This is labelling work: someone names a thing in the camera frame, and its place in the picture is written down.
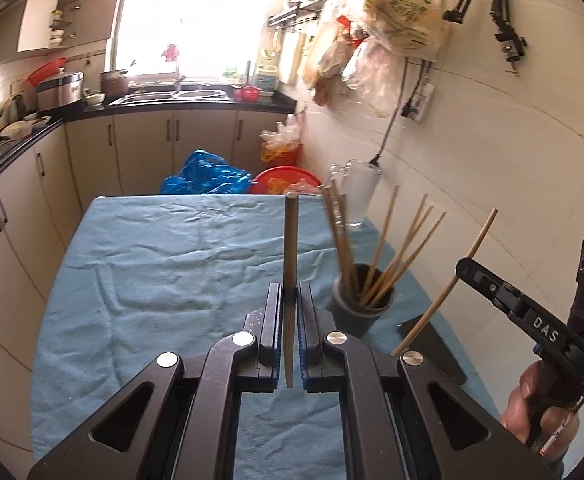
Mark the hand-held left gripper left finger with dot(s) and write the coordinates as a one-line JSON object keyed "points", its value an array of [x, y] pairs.
{"points": [[275, 325]]}

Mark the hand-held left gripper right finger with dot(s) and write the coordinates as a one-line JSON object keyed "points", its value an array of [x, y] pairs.
{"points": [[306, 325]]}

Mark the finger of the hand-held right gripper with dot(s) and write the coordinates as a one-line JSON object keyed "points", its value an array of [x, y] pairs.
{"points": [[492, 290]]}

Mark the dark grey chopstick holder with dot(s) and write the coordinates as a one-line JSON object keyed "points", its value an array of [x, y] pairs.
{"points": [[352, 317]]}

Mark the light wooden chopstick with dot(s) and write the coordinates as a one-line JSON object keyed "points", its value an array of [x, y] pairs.
{"points": [[479, 236]]}

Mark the dark wooden chopstick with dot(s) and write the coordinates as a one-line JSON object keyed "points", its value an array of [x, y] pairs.
{"points": [[291, 240]]}

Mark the bunch of wooden chopsticks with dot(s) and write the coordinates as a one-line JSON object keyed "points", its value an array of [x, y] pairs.
{"points": [[341, 240]]}

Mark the person's right hand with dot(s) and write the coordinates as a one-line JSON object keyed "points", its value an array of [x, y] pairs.
{"points": [[519, 415]]}

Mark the light blue tablecloth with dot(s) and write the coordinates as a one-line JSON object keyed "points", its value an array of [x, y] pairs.
{"points": [[171, 270]]}

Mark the clear glass pitcher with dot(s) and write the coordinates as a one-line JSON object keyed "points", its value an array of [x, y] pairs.
{"points": [[362, 195]]}

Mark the red plastic basin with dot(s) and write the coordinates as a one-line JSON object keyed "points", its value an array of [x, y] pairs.
{"points": [[282, 177]]}

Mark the blue plastic bag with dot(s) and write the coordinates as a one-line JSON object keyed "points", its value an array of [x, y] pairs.
{"points": [[201, 175]]}

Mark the orange bin with plastic bag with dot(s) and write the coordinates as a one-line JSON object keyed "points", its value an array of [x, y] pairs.
{"points": [[279, 150]]}

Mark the white power strip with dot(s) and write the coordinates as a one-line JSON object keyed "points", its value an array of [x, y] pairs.
{"points": [[422, 102]]}

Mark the beige base cabinets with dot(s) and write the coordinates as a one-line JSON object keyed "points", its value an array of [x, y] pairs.
{"points": [[141, 150]]}

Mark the red basket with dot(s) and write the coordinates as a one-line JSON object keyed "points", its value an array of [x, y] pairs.
{"points": [[246, 93]]}

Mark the clear hanging plastic bag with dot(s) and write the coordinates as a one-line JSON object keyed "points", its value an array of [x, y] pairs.
{"points": [[372, 80]]}

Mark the steel sink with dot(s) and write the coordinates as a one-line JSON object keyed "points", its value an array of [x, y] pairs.
{"points": [[171, 96]]}

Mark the white plastic jug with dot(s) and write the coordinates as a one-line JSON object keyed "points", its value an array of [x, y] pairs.
{"points": [[267, 72]]}

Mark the green container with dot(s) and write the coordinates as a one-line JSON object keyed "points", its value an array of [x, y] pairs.
{"points": [[229, 73]]}

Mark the black countertop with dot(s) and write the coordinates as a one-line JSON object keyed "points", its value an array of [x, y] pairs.
{"points": [[121, 110]]}

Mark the steel faucet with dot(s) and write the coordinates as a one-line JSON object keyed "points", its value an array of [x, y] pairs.
{"points": [[178, 77]]}

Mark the brown hanging plastic bag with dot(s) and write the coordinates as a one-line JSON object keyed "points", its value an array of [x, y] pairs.
{"points": [[324, 60]]}

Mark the pale cutting board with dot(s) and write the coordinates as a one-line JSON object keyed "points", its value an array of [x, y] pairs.
{"points": [[291, 57]]}

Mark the white bowl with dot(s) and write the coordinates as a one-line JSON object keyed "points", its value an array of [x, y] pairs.
{"points": [[94, 98]]}

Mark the dark brown pot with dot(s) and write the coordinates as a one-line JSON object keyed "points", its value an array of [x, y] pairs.
{"points": [[114, 84]]}

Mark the red hanging ornament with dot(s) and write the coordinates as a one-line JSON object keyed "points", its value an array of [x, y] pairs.
{"points": [[170, 53]]}

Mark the green printed plastic bag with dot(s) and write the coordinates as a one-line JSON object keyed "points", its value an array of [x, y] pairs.
{"points": [[407, 10]]}

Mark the silver rice cooker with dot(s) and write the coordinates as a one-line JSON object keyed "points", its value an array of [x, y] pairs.
{"points": [[59, 92]]}

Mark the white plate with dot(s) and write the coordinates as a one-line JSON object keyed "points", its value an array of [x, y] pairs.
{"points": [[15, 130]]}

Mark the kitchen window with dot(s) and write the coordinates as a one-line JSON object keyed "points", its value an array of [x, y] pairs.
{"points": [[196, 10]]}

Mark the red colander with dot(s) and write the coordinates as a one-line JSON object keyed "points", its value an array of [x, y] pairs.
{"points": [[46, 71]]}

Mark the wall utensil rack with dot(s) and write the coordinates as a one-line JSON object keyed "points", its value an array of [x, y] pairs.
{"points": [[297, 12]]}

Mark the open wall cabinet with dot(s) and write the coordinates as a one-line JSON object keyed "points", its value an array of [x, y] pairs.
{"points": [[91, 15]]}

